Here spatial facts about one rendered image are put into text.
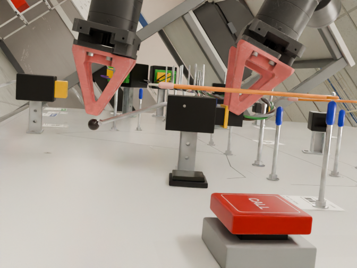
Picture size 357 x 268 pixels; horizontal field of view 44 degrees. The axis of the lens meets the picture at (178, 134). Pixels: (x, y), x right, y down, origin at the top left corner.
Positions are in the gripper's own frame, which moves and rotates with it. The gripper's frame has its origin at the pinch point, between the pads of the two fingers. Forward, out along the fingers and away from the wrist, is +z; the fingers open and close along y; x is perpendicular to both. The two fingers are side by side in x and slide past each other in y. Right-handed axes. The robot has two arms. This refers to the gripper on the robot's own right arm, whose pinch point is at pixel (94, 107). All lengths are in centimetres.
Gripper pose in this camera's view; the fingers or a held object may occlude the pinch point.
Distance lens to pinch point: 52.9
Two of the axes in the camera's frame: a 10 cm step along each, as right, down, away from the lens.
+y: -0.1, -1.2, 9.9
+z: -2.3, 9.7, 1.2
